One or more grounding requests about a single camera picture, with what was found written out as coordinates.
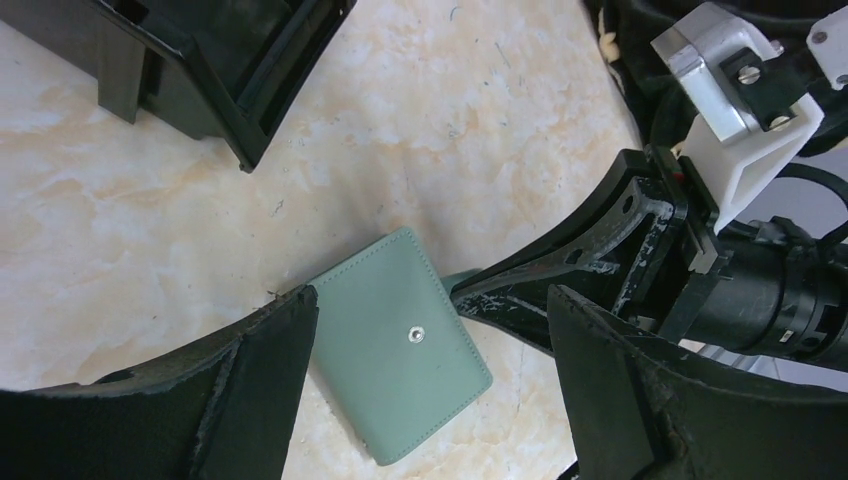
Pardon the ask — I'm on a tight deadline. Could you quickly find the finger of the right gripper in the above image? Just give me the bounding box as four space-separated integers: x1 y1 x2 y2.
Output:
450 177 663 299
453 261 646 355

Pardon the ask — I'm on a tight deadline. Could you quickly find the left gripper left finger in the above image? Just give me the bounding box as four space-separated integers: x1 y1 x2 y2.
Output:
1 285 319 479

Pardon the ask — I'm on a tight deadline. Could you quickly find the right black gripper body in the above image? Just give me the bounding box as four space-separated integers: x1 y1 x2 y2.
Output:
616 146 732 343

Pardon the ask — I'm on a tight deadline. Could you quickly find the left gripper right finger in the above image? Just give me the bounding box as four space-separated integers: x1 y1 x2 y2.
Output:
548 286 847 479

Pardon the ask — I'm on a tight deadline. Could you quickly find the green card holder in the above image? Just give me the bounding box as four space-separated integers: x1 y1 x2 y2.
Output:
310 227 493 466

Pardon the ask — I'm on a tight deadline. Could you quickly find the black plastic box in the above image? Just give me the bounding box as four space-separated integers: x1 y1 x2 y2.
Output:
1 0 353 173

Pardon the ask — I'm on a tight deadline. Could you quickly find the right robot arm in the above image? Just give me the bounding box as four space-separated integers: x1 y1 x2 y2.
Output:
448 147 847 370

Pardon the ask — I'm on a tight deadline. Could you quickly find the black floral blanket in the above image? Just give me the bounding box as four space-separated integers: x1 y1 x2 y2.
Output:
583 1 847 147

